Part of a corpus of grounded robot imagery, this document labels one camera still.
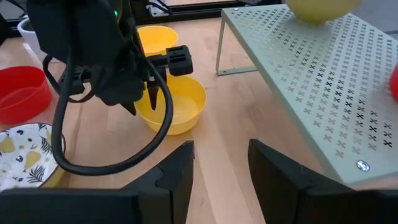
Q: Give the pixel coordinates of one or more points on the pear patterned ceramic bowl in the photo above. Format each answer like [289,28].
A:
[25,155]
[323,12]

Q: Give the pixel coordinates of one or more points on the black aluminium table frame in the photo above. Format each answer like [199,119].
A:
[186,14]

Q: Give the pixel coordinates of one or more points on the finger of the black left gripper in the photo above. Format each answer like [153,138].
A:
[153,93]
[130,108]

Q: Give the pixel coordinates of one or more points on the green perforated metal shelf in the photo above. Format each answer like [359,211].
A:
[311,93]

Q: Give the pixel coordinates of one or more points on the red plastic mini bowl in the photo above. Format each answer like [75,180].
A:
[395,82]
[21,93]

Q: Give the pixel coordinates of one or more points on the white plant pot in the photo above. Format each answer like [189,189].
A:
[29,37]

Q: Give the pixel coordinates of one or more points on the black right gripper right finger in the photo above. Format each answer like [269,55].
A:
[280,186]

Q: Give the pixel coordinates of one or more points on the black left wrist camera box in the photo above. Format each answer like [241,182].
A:
[180,60]

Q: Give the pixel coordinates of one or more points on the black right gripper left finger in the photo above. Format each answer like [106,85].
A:
[174,186]

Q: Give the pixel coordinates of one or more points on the yellow plastic mini bowl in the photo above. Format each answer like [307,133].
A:
[158,39]
[186,109]

